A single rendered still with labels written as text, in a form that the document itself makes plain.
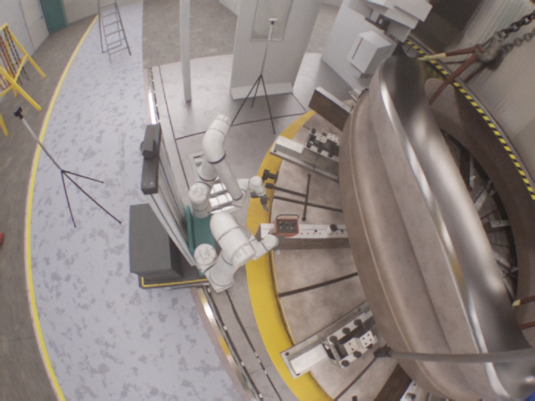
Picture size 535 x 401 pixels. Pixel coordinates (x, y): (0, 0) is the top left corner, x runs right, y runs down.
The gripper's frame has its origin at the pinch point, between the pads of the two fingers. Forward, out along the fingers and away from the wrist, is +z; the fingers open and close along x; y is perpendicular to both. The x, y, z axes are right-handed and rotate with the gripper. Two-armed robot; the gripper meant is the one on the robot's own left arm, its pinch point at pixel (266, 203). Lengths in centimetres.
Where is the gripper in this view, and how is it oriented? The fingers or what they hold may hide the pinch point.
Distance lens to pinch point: 192.6
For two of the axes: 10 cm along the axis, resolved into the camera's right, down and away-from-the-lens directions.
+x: -0.8, -8.3, 5.5
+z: 2.3, 5.2, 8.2
